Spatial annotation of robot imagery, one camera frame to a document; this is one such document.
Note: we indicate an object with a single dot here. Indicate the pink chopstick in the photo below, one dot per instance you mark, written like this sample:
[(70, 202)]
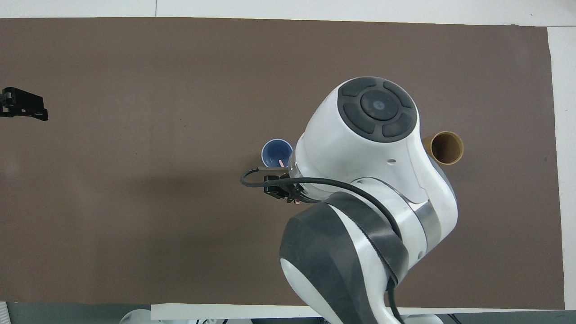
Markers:
[(280, 163)]

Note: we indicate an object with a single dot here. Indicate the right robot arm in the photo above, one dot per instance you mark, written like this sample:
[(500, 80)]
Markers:
[(360, 157)]

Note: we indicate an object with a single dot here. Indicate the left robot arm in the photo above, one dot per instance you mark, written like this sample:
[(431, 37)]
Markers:
[(135, 317)]

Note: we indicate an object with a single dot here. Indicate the blue cup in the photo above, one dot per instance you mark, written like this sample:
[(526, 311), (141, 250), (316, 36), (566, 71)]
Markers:
[(272, 152)]

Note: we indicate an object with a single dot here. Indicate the brown cardboard tube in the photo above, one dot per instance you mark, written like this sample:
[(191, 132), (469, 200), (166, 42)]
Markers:
[(446, 147)]

